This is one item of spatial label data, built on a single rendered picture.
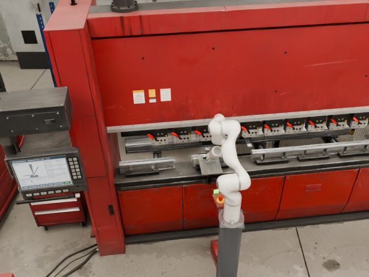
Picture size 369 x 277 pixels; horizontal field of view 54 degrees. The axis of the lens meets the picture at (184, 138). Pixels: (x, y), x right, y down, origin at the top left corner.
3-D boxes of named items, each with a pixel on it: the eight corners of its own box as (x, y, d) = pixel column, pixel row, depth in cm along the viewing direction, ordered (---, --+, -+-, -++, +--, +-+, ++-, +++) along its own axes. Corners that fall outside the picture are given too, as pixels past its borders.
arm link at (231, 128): (227, 193, 253) (249, 189, 255) (230, 190, 241) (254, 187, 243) (214, 123, 264) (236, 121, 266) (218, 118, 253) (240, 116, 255)
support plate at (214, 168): (201, 175, 310) (201, 174, 309) (197, 156, 331) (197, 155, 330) (222, 173, 311) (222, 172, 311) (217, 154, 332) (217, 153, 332)
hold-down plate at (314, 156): (298, 161, 340) (299, 159, 338) (296, 158, 345) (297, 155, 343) (329, 158, 343) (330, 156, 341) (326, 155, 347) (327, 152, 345)
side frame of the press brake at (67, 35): (100, 256, 363) (42, 30, 226) (105, 195, 431) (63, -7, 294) (125, 254, 365) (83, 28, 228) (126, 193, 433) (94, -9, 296)
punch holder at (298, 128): (285, 134, 324) (288, 118, 315) (282, 128, 331) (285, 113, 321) (302, 132, 326) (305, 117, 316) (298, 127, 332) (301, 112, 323)
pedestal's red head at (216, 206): (216, 216, 316) (217, 202, 305) (211, 203, 329) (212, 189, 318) (238, 212, 319) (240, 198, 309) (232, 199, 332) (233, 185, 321)
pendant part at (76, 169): (22, 198, 257) (7, 159, 235) (26, 187, 266) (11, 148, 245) (88, 190, 262) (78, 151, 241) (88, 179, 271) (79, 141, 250)
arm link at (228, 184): (243, 205, 255) (246, 180, 241) (217, 209, 253) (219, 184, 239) (238, 193, 265) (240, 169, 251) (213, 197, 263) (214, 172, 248)
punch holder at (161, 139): (151, 145, 314) (149, 129, 305) (150, 139, 321) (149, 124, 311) (168, 144, 316) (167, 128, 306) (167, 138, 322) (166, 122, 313)
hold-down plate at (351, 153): (339, 158, 344) (340, 155, 342) (336, 154, 348) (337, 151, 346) (369, 155, 346) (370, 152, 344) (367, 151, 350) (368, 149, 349)
